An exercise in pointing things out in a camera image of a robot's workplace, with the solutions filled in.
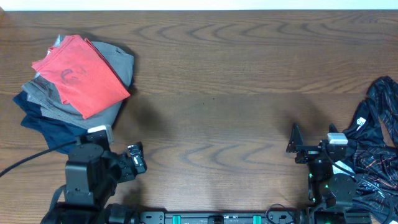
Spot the red printed t-shirt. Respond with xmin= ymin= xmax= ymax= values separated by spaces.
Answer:
xmin=32 ymin=35 xmax=130 ymax=119

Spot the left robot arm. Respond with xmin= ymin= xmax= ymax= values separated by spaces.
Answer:
xmin=42 ymin=126 xmax=147 ymax=224

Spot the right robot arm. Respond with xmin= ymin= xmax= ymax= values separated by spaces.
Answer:
xmin=286 ymin=123 xmax=356 ymax=223

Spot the black patterned garment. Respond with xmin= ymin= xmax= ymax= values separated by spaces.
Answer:
xmin=343 ymin=76 xmax=397 ymax=223

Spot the folded navy blue garment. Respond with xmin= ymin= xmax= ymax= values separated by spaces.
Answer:
xmin=12 ymin=77 xmax=135 ymax=155

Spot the black mounting rail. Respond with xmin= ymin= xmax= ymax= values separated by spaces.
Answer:
xmin=136 ymin=210 xmax=373 ymax=224

